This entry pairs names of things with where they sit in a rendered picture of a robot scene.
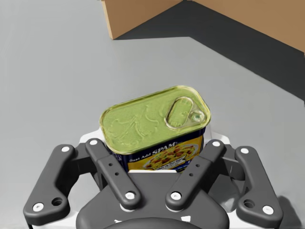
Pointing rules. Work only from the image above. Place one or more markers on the green and blue rectangular can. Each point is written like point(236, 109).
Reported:
point(155, 121)

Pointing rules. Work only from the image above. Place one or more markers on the tall board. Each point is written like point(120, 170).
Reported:
point(214, 19)

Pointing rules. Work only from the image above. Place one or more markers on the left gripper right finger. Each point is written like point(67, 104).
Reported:
point(200, 167)

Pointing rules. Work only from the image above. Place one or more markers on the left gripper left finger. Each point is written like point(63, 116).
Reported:
point(112, 167)

